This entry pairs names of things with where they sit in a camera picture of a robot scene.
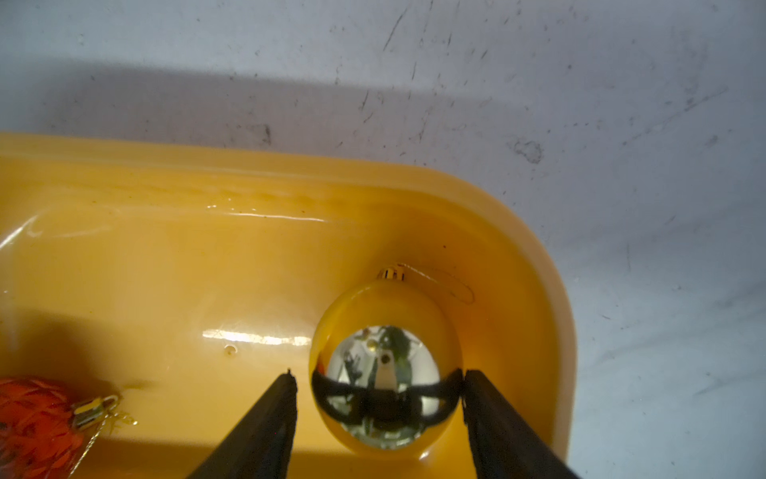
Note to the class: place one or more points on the yellow plastic tray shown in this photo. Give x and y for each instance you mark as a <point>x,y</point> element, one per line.
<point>186,280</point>

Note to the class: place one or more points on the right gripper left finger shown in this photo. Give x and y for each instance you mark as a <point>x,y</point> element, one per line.
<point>260,445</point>

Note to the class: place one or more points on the shiny silver-gold ball ornament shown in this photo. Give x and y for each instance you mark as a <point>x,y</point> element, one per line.
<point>385,364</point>

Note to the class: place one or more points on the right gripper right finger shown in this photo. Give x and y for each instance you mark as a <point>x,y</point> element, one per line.
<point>503,445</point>

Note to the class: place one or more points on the red glitter ball ornament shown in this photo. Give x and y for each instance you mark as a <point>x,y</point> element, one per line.
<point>46,432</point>

